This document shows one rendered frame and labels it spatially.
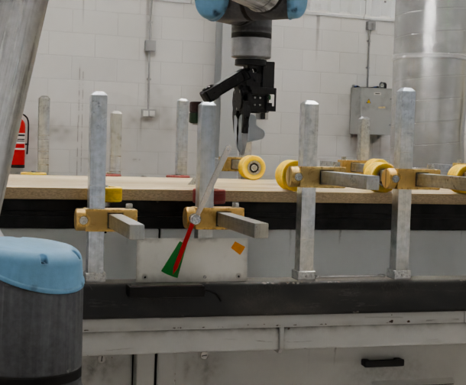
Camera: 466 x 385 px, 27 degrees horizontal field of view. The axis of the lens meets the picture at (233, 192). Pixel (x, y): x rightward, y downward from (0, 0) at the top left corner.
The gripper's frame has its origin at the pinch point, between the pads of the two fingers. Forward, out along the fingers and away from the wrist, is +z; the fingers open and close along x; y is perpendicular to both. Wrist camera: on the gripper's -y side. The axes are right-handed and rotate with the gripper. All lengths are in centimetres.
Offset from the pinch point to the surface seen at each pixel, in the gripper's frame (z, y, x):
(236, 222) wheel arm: 15.6, -3.1, -9.9
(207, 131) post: -3.7, -5.8, 6.2
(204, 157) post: 2.2, -6.4, 6.2
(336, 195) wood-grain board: 11.4, 34.1, 25.0
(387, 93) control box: -59, 387, 745
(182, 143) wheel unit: -1, 14, 115
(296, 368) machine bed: 58, 27, 32
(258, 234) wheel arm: 16.8, -2.1, -22.6
